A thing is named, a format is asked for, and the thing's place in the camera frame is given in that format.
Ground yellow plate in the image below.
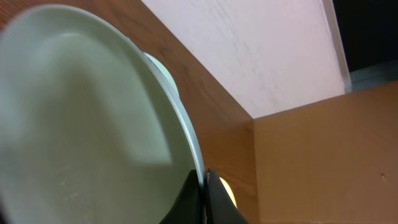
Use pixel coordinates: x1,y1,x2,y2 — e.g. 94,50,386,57
220,177,237,207

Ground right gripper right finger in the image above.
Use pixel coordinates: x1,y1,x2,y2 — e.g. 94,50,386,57
205,169,248,224

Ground light blue plate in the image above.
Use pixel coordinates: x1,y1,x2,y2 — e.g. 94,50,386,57
144,52,180,99
1,4,204,223

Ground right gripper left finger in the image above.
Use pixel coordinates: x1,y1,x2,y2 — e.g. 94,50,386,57
160,170,203,224

